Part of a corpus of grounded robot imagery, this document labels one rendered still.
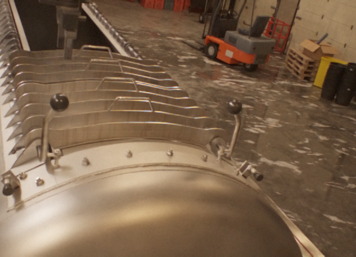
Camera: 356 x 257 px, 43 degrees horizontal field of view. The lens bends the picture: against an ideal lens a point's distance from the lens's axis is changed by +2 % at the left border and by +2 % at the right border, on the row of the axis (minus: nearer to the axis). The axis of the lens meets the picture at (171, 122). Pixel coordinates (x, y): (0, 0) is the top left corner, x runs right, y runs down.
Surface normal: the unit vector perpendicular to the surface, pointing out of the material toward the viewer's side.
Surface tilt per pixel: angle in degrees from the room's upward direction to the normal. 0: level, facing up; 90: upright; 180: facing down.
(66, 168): 20
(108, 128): 90
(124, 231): 60
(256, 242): 68
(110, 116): 90
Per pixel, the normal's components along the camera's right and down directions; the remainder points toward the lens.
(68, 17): 0.36, 0.44
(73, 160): -0.12, -0.85
